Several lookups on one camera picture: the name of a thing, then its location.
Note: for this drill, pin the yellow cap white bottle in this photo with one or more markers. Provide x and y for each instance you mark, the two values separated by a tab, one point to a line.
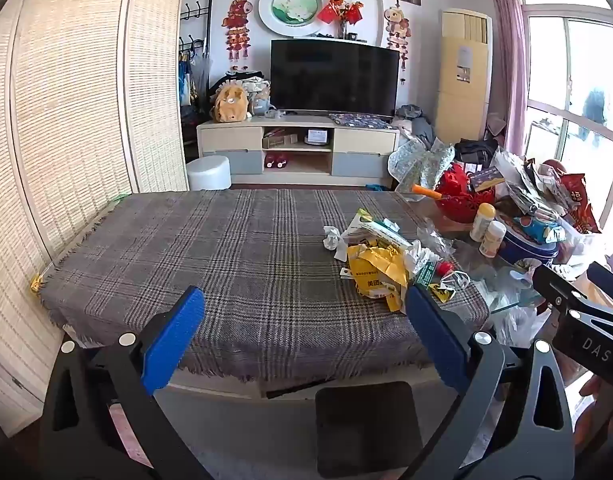
484	216

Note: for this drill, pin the floral fabric bundle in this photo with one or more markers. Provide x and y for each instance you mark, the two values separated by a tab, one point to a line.
413	163

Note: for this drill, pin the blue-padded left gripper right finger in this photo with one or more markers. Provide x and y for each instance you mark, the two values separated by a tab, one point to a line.
510	418

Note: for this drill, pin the pink curtain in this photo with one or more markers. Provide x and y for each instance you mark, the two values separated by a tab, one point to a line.
512	37

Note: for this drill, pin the black flat screen television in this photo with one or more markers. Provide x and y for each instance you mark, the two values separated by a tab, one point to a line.
331	76

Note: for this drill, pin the red hanging ornament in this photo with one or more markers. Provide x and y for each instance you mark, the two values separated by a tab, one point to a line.
238	41

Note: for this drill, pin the clear plastic bag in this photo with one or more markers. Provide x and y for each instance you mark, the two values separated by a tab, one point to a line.
517	311

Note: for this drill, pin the orange handled tool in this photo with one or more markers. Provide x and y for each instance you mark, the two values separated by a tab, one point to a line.
427	192

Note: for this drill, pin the white round stool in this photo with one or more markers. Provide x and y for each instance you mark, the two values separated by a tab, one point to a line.
209	173

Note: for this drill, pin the grey plaid tablecloth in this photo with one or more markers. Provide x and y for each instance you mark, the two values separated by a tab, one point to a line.
277	307

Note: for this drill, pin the black coat rack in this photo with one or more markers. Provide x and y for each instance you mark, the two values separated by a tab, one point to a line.
195	40

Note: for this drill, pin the blue cookie tin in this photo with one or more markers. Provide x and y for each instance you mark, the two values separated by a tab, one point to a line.
516	246

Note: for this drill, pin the beige TV cabinet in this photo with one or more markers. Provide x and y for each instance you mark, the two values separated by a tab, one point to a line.
300	150

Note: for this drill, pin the white paper ball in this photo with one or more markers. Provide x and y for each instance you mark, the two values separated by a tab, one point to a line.
331	238

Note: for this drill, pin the black trash bin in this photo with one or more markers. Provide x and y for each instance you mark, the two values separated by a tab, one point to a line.
366	429

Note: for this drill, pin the person's right hand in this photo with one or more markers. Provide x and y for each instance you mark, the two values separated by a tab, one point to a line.
598	415

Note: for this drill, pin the beige standing air conditioner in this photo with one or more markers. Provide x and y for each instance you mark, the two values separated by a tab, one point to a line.
465	75

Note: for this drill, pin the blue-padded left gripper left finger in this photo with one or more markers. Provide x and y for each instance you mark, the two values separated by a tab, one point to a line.
101	420

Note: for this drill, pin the red openwork basket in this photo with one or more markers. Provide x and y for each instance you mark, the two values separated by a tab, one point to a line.
459	202

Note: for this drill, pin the white cap supplement bottle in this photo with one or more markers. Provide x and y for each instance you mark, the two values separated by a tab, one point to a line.
492	240

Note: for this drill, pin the white torn carton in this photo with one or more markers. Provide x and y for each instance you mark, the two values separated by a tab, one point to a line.
363	229

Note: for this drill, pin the woven bamboo folding screen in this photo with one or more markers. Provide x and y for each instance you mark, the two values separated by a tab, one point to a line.
88	114

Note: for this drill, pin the yellow wrapper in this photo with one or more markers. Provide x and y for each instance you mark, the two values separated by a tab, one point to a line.
379	273

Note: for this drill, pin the round white wall plate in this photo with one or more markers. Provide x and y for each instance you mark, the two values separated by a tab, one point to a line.
291	18

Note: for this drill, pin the yellow plush backpack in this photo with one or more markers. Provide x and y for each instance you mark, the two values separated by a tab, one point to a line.
231	103

